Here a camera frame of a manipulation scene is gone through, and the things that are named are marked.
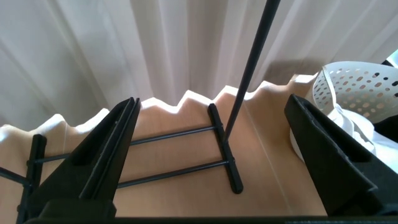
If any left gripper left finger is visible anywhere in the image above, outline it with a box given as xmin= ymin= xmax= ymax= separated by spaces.
xmin=27 ymin=96 xmax=142 ymax=218

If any black clothes rack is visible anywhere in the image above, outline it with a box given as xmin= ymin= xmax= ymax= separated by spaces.
xmin=0 ymin=0 xmax=282 ymax=224

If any white laundry basket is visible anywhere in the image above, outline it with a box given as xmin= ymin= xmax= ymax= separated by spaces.
xmin=290 ymin=60 xmax=398 ymax=162

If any white printed t-shirt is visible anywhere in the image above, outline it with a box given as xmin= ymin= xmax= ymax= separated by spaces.
xmin=326 ymin=102 xmax=398 ymax=174

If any white curtain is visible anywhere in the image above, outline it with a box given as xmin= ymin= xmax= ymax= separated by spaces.
xmin=0 ymin=0 xmax=398 ymax=131

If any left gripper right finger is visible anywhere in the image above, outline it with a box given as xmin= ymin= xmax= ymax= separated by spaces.
xmin=284 ymin=93 xmax=398 ymax=216

